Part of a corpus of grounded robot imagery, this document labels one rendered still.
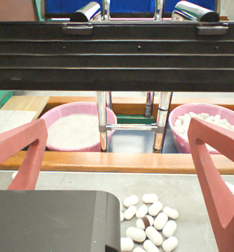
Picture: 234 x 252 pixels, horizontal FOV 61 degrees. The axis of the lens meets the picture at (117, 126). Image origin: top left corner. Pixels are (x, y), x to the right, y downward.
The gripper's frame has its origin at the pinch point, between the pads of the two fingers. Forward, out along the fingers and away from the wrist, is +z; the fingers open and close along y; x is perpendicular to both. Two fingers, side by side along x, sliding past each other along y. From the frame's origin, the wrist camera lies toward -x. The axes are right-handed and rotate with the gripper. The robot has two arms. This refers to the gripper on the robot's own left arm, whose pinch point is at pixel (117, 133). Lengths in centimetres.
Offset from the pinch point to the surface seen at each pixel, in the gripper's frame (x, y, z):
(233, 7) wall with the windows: 38, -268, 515
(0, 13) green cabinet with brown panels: 1, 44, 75
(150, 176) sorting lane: 33.0, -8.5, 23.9
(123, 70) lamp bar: 0.5, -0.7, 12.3
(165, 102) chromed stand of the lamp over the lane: 14.8, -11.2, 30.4
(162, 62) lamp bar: -0.3, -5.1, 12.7
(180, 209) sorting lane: 33.1, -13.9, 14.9
